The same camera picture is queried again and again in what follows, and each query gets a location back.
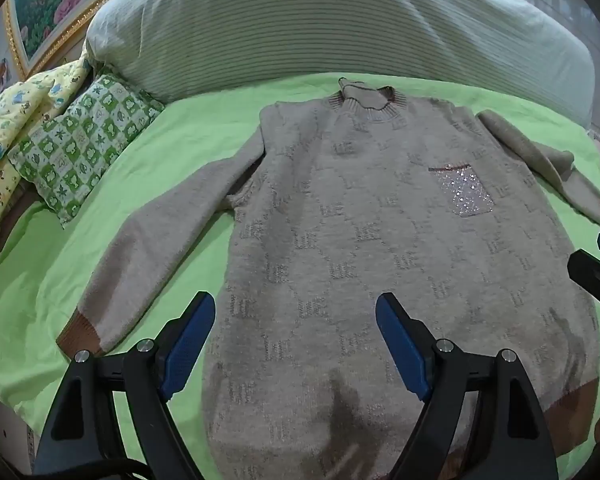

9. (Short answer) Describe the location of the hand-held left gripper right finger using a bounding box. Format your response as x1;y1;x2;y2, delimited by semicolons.
375;292;561;480

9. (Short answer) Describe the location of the gold framed flower painting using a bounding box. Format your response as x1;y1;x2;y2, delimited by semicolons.
2;0;181;81

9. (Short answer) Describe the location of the white striped bolster pillow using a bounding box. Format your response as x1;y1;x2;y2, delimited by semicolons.
85;0;595;128

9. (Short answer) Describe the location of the green checkered pillow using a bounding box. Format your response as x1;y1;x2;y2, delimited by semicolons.
7;74;166;231

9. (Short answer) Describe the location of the light green bed sheet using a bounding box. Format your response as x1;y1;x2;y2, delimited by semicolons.
0;72;600;480

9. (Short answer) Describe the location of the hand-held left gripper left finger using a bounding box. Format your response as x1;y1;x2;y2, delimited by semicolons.
32;290;217;480

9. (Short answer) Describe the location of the beige knit sweater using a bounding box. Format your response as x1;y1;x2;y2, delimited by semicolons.
56;77;600;480

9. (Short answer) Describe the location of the yellow printed baby blanket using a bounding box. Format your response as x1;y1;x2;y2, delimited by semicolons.
0;55;93;273

